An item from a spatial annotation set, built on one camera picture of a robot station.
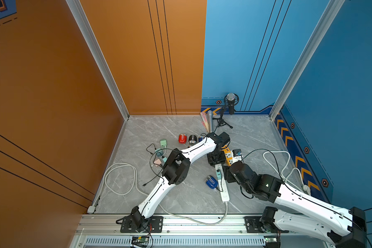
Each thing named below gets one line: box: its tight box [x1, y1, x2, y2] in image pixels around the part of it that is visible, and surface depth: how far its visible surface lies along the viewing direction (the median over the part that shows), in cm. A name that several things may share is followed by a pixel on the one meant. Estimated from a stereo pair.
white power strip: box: [214, 163, 230, 203], surface depth 82 cm
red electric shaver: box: [178, 133, 188, 145], surface depth 106 cm
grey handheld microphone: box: [207, 110, 213, 133], surface depth 118 cm
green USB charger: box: [160, 140, 167, 148], surface depth 104 cm
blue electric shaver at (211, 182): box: [204, 174, 219, 190], surface depth 86 cm
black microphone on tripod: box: [212, 93, 240, 129], surface depth 101 cm
